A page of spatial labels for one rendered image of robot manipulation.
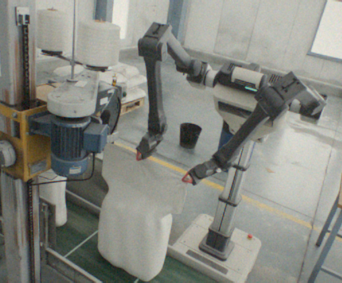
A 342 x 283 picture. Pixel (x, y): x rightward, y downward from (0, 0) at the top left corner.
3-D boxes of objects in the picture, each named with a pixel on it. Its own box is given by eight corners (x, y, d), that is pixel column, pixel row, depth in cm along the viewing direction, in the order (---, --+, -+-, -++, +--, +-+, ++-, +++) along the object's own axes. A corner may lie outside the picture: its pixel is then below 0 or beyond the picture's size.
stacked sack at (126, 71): (141, 76, 518) (142, 67, 512) (124, 80, 482) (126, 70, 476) (108, 65, 544) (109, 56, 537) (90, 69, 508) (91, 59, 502)
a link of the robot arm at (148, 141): (168, 122, 148) (152, 116, 151) (155, 131, 139) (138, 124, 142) (165, 145, 153) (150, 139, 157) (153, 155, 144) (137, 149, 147)
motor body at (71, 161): (95, 170, 142) (98, 117, 131) (69, 184, 129) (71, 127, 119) (69, 158, 148) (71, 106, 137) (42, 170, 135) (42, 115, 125)
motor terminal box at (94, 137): (107, 148, 139) (109, 123, 134) (101, 160, 129) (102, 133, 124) (88, 145, 139) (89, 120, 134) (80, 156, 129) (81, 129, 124)
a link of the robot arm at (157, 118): (167, 40, 123) (143, 35, 127) (159, 46, 119) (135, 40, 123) (170, 129, 151) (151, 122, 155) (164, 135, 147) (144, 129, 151)
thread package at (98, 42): (126, 67, 136) (130, 24, 129) (99, 72, 123) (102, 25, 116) (95, 57, 143) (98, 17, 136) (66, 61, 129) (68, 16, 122)
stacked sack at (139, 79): (149, 84, 527) (150, 75, 521) (123, 91, 471) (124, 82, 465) (127, 77, 544) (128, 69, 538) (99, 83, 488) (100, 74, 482)
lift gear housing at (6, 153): (17, 168, 134) (15, 144, 130) (5, 172, 130) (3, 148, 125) (0, 158, 138) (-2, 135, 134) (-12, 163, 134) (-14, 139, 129)
